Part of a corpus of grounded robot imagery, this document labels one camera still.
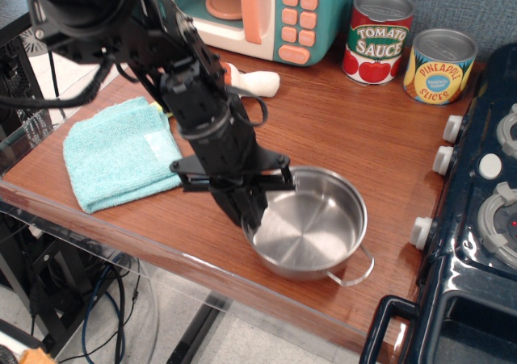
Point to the white stove knob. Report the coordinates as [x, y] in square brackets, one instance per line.
[420, 232]
[442, 160]
[452, 128]

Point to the dark blue toy stove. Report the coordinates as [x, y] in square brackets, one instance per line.
[465, 311]

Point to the yellow sponge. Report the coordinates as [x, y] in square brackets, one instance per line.
[35, 356]

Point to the black metal shelf frame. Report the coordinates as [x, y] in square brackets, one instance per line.
[58, 283]

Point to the white stove knob rear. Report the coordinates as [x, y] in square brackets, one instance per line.
[452, 128]

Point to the black table leg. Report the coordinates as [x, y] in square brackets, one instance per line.
[190, 342]

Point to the tomato sauce can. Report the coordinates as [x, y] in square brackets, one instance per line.
[376, 39]

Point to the light blue folded towel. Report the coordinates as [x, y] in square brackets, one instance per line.
[121, 154]

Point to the plush yellow-green vegetable toy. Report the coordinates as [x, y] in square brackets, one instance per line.
[161, 109]

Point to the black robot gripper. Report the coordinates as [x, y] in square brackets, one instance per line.
[228, 162]

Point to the silver two-handled pan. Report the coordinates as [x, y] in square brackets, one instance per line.
[310, 233]

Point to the pineapple slices can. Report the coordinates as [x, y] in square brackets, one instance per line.
[441, 60]

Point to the white stove knob middle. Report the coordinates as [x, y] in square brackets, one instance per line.
[442, 160]

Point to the white stove knob front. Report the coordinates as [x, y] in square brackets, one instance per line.
[420, 232]

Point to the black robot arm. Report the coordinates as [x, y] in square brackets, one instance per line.
[153, 37]

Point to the teal cream toy microwave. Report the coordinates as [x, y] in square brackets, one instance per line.
[295, 32]

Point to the plush brown mushroom toy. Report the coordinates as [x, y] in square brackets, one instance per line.
[260, 83]

